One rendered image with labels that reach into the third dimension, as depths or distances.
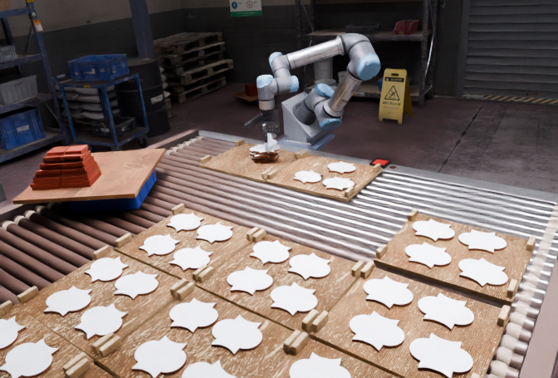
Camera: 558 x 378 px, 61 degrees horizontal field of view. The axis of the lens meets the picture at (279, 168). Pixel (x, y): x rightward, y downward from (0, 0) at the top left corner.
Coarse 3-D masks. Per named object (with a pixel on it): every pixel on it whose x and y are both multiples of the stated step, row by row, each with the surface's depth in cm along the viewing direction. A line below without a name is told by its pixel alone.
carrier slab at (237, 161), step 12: (216, 156) 247; (228, 156) 245; (240, 156) 244; (288, 156) 239; (204, 168) 237; (216, 168) 232; (228, 168) 231; (240, 168) 230; (252, 168) 229; (264, 168) 228; (276, 168) 227; (252, 180) 219; (264, 180) 216
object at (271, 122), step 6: (276, 108) 226; (270, 114) 225; (276, 114) 225; (264, 120) 226; (270, 120) 227; (276, 120) 226; (264, 126) 226; (270, 126) 227; (276, 126) 228; (270, 132) 228; (276, 132) 227
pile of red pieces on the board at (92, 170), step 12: (48, 156) 193; (60, 156) 192; (72, 156) 192; (84, 156) 195; (48, 168) 195; (60, 168) 195; (72, 168) 195; (84, 168) 194; (96, 168) 205; (36, 180) 196; (48, 180) 196; (60, 180) 196; (72, 180) 196; (84, 180) 196
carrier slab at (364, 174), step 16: (304, 160) 233; (320, 160) 231; (336, 160) 230; (288, 176) 217; (336, 176) 213; (352, 176) 212; (368, 176) 210; (304, 192) 204; (320, 192) 200; (336, 192) 198
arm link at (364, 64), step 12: (360, 48) 221; (372, 48) 222; (360, 60) 219; (372, 60) 217; (348, 72) 227; (360, 72) 220; (372, 72) 223; (348, 84) 232; (336, 96) 241; (348, 96) 239; (324, 108) 249; (336, 108) 245; (324, 120) 251; (336, 120) 250
